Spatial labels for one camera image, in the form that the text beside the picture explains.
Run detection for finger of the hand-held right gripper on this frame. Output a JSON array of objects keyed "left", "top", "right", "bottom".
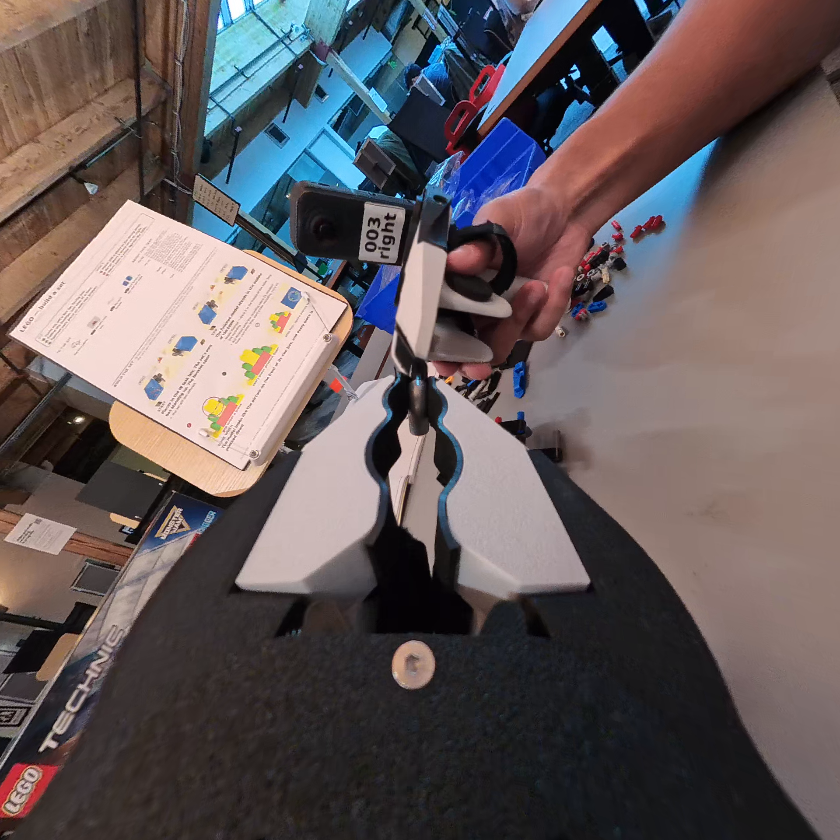
[{"left": 392, "top": 241, "right": 450, "bottom": 379}]

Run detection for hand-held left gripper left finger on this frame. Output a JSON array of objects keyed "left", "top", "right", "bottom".
[{"left": 235, "top": 371, "right": 409, "bottom": 611}]

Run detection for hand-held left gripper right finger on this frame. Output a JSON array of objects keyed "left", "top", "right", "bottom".
[{"left": 423, "top": 373, "right": 593, "bottom": 632}]

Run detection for grey elbow lego piece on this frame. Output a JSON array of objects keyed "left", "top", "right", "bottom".
[{"left": 408, "top": 373, "right": 431, "bottom": 435}]

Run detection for person's right forearm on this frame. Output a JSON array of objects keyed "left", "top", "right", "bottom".
[{"left": 532, "top": 0, "right": 840, "bottom": 219}]

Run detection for pile of lego beams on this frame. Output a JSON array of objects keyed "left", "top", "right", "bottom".
[{"left": 446, "top": 357, "right": 532, "bottom": 416}]

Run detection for pile of small lego pins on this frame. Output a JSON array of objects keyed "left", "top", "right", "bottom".
[{"left": 554, "top": 213, "right": 665, "bottom": 339}]

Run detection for monster truck lego box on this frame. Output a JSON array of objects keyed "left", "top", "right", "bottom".
[{"left": 0, "top": 489, "right": 227, "bottom": 821}]

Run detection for person's right hand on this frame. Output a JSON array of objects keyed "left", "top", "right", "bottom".
[{"left": 446, "top": 187, "right": 595, "bottom": 382}]

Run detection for blue bin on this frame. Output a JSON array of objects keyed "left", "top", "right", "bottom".
[{"left": 360, "top": 117, "right": 547, "bottom": 327}]

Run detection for red plastic carrier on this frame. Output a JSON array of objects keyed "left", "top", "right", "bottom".
[{"left": 445, "top": 62, "right": 508, "bottom": 156}]

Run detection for white instruction sheet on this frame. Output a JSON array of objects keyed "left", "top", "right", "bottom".
[{"left": 10, "top": 200, "right": 349, "bottom": 470}]

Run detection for wooden office desk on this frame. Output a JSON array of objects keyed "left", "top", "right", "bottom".
[{"left": 478, "top": 0, "right": 608, "bottom": 137}]

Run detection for white wall notice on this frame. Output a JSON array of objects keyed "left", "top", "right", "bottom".
[{"left": 3, "top": 512, "right": 77, "bottom": 557}]

